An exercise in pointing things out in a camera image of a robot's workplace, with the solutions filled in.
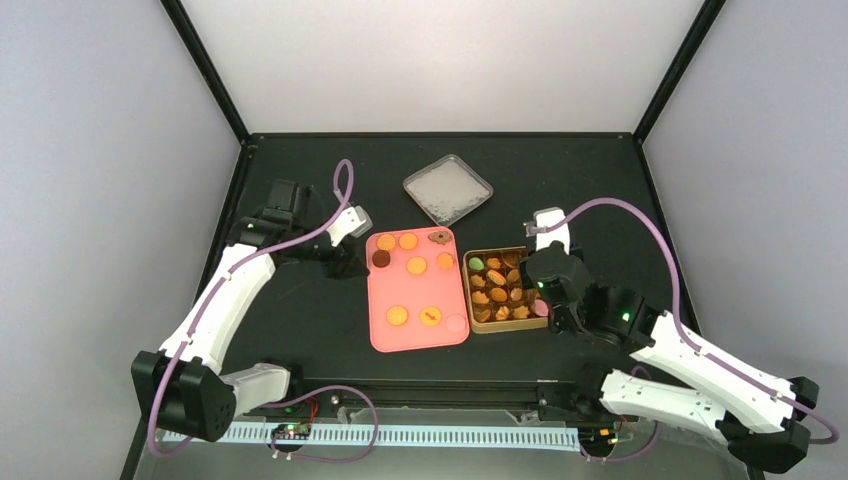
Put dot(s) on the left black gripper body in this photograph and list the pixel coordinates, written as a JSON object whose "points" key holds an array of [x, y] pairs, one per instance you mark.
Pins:
{"points": [[333, 265]]}

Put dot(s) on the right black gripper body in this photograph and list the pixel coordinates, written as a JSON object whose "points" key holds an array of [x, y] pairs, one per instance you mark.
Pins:
{"points": [[558, 319]]}

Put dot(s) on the pale pink cookie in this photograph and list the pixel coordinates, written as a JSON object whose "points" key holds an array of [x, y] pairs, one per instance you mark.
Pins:
{"points": [[540, 308], [456, 323]]}

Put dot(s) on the gold cookie tin box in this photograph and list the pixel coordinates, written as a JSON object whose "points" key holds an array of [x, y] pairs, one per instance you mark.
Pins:
{"points": [[498, 309]]}

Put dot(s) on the pink plastic tray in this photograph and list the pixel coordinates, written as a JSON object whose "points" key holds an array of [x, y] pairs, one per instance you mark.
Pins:
{"points": [[394, 285]]}

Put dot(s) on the green round cookie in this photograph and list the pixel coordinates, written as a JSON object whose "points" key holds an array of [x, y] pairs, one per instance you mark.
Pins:
{"points": [[476, 264]]}

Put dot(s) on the clear plastic lid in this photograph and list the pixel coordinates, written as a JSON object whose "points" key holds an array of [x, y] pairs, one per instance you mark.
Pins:
{"points": [[447, 190]]}

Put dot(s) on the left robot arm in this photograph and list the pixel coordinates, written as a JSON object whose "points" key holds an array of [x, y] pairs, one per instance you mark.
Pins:
{"points": [[181, 386]]}

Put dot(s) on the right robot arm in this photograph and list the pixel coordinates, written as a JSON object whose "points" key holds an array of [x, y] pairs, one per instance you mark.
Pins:
{"points": [[756, 416]]}

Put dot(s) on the dark chocolate cookie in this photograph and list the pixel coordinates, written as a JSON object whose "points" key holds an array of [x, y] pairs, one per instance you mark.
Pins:
{"points": [[381, 258]]}

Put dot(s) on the brown flower cookie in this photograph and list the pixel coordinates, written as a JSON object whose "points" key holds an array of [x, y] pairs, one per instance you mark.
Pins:
{"points": [[441, 237]]}

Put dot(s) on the beige round cookie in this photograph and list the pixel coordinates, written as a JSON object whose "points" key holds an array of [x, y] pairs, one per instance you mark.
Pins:
{"points": [[445, 261]]}

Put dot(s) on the yellow cookie red mark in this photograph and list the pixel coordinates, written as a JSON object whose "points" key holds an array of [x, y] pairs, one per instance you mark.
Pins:
{"points": [[430, 316]]}

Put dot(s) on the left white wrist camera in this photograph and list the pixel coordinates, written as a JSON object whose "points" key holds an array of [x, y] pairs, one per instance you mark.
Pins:
{"points": [[353, 222]]}

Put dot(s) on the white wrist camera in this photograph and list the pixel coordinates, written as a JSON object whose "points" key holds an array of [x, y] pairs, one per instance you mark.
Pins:
{"points": [[353, 222], [547, 227]]}

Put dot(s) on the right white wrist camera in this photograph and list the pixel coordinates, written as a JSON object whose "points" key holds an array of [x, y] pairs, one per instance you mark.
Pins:
{"points": [[547, 227]]}

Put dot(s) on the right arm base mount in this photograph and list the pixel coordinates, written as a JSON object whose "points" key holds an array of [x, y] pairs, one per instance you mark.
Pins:
{"points": [[570, 405]]}

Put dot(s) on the white slotted cable duct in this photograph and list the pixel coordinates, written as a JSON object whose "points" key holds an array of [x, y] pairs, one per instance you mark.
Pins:
{"points": [[483, 437]]}

